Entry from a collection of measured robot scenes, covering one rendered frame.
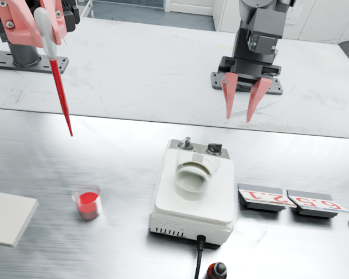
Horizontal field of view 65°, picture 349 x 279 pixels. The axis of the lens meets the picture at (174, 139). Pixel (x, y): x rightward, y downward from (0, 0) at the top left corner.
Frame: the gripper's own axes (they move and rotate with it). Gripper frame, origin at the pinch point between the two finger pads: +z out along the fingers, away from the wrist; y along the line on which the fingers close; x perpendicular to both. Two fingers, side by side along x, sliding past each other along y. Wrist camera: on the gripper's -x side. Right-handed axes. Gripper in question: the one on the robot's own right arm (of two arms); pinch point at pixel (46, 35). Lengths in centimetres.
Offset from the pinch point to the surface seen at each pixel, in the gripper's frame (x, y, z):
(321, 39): 106, 268, -118
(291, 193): 32, 36, 14
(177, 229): 28.7, 10.5, 11.0
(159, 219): 26.6, 8.1, 9.0
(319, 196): 32, 40, 17
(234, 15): 92, 189, -166
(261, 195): 30.7, 28.5, 12.1
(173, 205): 23.9, 10.2, 9.1
